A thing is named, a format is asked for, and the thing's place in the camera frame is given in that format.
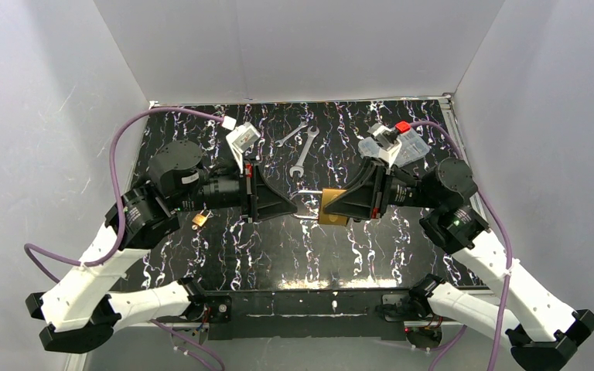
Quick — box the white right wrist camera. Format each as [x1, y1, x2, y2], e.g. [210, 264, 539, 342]
[368, 121, 412, 167]

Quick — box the large silver wrench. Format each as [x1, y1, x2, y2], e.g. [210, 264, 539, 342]
[288, 127, 319, 178]

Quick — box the small silver wrench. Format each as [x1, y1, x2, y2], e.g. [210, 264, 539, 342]
[275, 122, 309, 147]

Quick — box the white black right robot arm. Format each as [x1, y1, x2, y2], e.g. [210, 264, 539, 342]
[322, 158, 594, 370]

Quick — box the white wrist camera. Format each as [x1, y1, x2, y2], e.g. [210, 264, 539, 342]
[368, 121, 412, 167]
[221, 116, 261, 174]

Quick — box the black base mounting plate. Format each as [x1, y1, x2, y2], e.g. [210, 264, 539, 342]
[155, 289, 446, 342]

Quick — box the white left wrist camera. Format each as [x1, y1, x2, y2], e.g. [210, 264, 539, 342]
[221, 116, 261, 174]

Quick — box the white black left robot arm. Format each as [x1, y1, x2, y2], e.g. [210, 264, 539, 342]
[26, 140, 297, 354]

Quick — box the small brass padlock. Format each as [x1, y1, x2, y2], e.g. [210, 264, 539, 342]
[191, 209, 212, 230]

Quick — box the large brass padlock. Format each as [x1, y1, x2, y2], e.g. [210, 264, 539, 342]
[289, 188, 350, 226]

